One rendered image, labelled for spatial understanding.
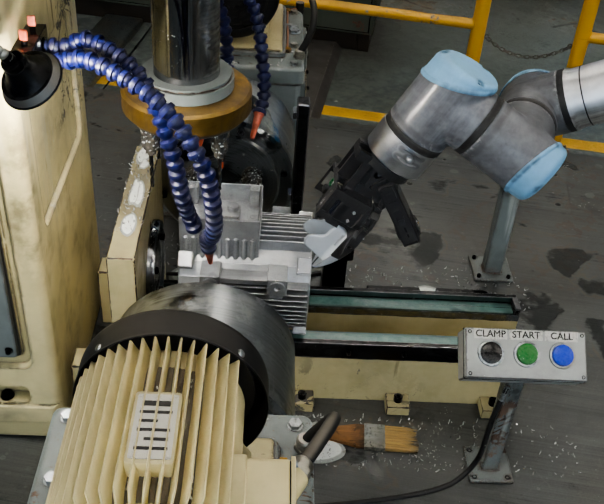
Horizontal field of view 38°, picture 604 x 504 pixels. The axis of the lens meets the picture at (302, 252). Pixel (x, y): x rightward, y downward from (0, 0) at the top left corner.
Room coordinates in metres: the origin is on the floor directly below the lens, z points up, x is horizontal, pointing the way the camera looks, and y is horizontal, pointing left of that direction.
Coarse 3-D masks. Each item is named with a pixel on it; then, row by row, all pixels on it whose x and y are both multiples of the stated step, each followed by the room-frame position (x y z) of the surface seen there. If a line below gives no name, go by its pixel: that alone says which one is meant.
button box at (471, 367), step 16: (464, 336) 0.91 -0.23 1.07; (480, 336) 0.91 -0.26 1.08; (496, 336) 0.91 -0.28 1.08; (512, 336) 0.91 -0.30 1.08; (528, 336) 0.91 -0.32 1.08; (544, 336) 0.92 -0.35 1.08; (560, 336) 0.92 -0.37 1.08; (576, 336) 0.92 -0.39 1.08; (464, 352) 0.89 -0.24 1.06; (512, 352) 0.89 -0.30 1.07; (544, 352) 0.90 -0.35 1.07; (576, 352) 0.90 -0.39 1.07; (464, 368) 0.88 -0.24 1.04; (480, 368) 0.87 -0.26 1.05; (496, 368) 0.88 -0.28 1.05; (512, 368) 0.88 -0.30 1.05; (528, 368) 0.88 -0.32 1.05; (544, 368) 0.88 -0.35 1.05; (560, 368) 0.88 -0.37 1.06; (576, 368) 0.89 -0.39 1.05; (560, 384) 0.90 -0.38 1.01
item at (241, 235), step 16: (192, 192) 1.12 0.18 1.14; (224, 192) 1.14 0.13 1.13; (240, 192) 1.14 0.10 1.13; (256, 192) 1.13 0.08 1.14; (224, 208) 1.10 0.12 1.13; (240, 208) 1.11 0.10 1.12; (256, 208) 1.12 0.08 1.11; (224, 224) 1.04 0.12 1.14; (240, 224) 1.04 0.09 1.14; (256, 224) 1.04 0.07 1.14; (192, 240) 1.04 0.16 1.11; (224, 240) 1.04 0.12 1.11; (240, 240) 1.04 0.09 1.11; (256, 240) 1.04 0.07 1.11; (240, 256) 1.04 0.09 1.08; (256, 256) 1.05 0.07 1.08
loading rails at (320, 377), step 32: (320, 288) 1.17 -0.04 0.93; (352, 288) 1.17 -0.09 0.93; (320, 320) 1.13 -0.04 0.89; (352, 320) 1.13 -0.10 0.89; (384, 320) 1.14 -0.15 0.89; (416, 320) 1.14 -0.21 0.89; (448, 320) 1.14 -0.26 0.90; (480, 320) 1.15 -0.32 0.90; (512, 320) 1.15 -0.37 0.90; (320, 352) 1.03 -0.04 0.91; (352, 352) 1.03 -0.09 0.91; (384, 352) 1.04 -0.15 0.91; (416, 352) 1.04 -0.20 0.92; (448, 352) 1.04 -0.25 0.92; (320, 384) 1.03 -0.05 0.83; (352, 384) 1.03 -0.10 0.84; (384, 384) 1.04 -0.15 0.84; (416, 384) 1.04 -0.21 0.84; (448, 384) 1.04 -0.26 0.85; (480, 384) 1.05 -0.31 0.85; (480, 416) 1.01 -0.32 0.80
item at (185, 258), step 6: (180, 252) 1.03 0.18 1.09; (186, 252) 1.03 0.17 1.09; (192, 252) 1.03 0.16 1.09; (180, 258) 1.02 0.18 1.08; (186, 258) 1.02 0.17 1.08; (192, 258) 1.02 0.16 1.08; (300, 258) 1.04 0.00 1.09; (306, 258) 1.04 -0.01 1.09; (180, 264) 1.02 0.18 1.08; (186, 264) 1.02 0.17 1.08; (192, 264) 1.02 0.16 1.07; (300, 264) 1.03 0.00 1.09; (306, 264) 1.03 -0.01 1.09; (300, 270) 1.02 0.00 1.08; (306, 270) 1.02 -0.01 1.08; (294, 330) 1.02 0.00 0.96; (300, 330) 1.02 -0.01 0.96
